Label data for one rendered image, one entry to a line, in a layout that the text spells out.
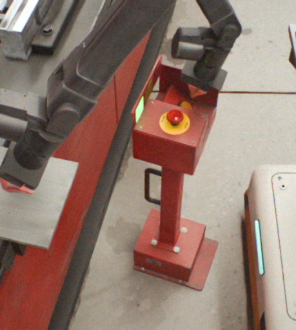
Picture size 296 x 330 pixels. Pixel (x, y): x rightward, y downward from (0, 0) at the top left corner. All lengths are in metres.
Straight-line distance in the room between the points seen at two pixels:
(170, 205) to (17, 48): 0.67
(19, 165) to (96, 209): 1.21
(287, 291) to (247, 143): 0.80
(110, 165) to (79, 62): 1.47
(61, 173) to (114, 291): 1.02
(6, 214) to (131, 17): 0.45
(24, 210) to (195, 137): 0.51
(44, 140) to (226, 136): 1.59
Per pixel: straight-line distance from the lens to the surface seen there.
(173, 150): 1.45
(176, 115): 1.43
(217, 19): 1.31
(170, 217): 1.87
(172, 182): 1.70
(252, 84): 2.63
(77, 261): 2.09
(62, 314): 2.02
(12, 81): 1.45
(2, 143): 1.30
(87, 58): 0.83
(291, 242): 1.90
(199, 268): 2.11
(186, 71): 1.43
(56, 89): 0.86
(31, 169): 0.99
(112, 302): 2.07
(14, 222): 1.08
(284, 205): 1.96
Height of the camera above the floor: 1.92
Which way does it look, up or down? 55 degrees down
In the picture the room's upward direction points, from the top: straight up
